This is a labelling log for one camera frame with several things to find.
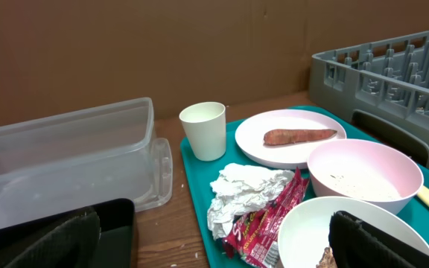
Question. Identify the white napkin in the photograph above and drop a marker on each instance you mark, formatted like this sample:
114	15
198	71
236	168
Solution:
241	189

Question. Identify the red snack wrapper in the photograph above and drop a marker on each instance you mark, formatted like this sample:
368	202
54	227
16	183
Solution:
254	235

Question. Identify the clear plastic bin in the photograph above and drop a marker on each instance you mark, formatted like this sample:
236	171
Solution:
68	161

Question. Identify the white bowl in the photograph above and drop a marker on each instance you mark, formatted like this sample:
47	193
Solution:
303	234

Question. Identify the pink bowl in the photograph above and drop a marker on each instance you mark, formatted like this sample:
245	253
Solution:
365	170

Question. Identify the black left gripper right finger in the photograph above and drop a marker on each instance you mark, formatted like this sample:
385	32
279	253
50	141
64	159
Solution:
356	243

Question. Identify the cream plastic cup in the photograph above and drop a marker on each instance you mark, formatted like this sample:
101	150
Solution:
205	128

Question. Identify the grey dishwasher rack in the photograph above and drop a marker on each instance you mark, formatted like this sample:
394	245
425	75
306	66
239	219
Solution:
387	79

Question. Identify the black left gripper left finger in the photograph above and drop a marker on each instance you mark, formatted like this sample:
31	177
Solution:
68	242

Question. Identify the pink plate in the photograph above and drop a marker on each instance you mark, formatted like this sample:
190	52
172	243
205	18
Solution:
249	136

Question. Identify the brown food scrap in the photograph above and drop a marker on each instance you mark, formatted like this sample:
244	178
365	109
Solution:
327	260

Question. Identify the teal serving tray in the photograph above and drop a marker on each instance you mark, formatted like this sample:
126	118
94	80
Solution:
201	174

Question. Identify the orange carrot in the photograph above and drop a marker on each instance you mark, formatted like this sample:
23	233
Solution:
282	137

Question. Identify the black tray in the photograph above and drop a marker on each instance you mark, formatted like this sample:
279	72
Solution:
118	233

